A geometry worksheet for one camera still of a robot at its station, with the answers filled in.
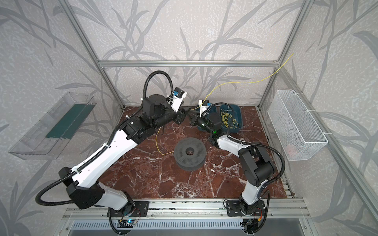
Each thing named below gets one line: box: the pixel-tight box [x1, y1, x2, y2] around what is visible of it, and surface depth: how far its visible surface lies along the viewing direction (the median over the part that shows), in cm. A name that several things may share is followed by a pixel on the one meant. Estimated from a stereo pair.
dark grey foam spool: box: [173, 137, 207, 172], surface depth 89 cm
